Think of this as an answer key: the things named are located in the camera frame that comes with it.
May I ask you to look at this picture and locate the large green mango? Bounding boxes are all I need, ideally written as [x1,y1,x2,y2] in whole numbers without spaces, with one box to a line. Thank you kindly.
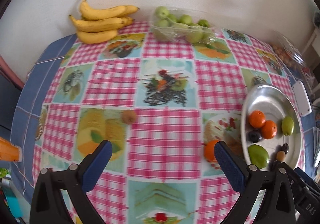
[248,145,269,169]

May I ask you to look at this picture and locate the brown kiwi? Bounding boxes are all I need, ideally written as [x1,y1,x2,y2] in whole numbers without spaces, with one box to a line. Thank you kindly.
[276,151,286,162]
[121,109,137,125]

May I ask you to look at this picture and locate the orange tangerine with stem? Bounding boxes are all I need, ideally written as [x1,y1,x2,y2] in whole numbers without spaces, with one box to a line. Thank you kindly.
[203,139,219,163]

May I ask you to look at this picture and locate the small green mango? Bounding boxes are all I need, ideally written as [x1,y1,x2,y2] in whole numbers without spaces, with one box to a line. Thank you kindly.
[281,116,295,136]

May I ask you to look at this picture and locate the plastic tray of green fruits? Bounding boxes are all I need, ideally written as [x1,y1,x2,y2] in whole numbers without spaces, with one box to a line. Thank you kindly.
[149,6,217,45]

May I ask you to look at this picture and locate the silver metal plate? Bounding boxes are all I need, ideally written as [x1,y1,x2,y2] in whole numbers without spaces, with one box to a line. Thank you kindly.
[240,84,303,170]

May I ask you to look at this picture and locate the orange plastic cup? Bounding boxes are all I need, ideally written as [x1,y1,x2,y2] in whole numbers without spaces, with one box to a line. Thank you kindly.
[0,137,23,162]

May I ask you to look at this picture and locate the white plastic box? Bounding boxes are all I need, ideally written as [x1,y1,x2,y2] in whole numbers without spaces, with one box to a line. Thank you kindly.
[292,81,312,117]

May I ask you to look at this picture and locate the checkered fruit-print tablecloth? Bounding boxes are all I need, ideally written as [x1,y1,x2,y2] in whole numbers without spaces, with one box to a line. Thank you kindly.
[33,22,295,223]

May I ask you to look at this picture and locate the clear box of longans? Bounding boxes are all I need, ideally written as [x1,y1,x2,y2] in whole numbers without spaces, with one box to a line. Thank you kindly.
[271,31,314,79]

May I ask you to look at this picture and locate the yellow banana bunch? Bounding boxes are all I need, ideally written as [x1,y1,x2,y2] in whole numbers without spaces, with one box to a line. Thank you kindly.
[68,0,139,45]

